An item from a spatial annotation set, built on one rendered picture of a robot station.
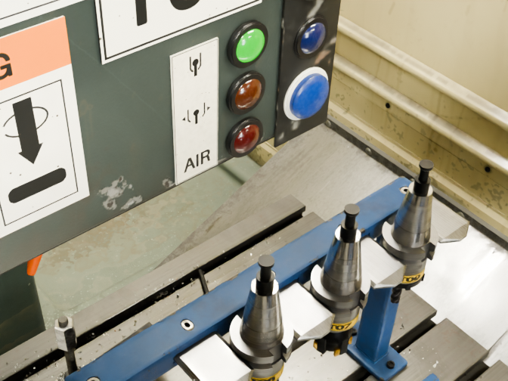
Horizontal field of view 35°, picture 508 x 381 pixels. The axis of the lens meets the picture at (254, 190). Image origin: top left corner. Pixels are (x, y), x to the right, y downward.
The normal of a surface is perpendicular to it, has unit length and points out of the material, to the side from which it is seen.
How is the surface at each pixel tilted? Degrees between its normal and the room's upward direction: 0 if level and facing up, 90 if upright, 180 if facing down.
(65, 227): 90
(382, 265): 0
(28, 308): 90
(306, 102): 90
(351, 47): 90
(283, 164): 25
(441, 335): 0
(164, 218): 0
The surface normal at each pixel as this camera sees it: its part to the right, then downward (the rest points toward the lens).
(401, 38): -0.76, 0.41
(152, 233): 0.04, -0.74
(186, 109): 0.65, 0.53
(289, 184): -0.28, -0.50
